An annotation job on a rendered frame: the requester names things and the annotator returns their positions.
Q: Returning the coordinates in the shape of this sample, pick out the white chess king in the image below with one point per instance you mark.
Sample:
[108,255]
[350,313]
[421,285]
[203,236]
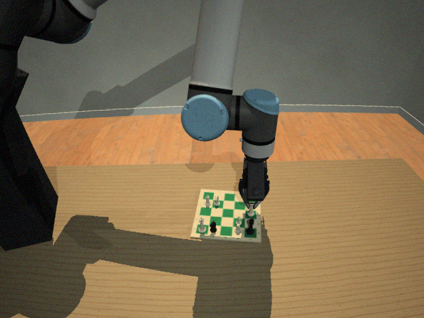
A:
[201,229]

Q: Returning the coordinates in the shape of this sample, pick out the green and cream chessboard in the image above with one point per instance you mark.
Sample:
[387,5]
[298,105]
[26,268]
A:
[225,216]

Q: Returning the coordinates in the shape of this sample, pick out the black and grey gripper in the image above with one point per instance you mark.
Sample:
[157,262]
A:
[242,185]

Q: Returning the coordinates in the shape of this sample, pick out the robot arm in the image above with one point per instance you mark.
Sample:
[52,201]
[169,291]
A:
[205,116]

